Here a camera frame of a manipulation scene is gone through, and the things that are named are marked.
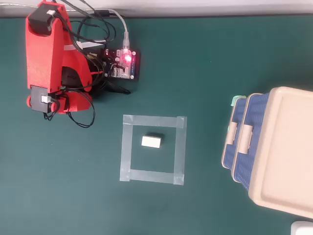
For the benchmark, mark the grey tape strip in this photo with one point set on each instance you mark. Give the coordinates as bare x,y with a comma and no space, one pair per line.
126,151
180,151
151,176
154,121

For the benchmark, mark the teal green plastic piece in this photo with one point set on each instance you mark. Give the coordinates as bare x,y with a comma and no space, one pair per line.
236,99

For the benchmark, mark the white rounded object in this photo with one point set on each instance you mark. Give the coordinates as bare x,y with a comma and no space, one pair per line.
302,228

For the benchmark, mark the beige plastic drawer cabinet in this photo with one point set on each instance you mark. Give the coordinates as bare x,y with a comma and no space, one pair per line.
288,151

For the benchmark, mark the black controller circuit board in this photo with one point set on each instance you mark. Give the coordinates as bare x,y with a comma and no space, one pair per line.
127,66

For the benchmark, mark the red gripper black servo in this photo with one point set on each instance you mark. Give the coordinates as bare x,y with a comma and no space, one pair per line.
61,104

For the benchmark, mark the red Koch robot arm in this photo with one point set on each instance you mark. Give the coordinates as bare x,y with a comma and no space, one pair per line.
40,61

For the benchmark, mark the white toy brick cube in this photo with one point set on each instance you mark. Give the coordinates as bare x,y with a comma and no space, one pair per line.
150,142

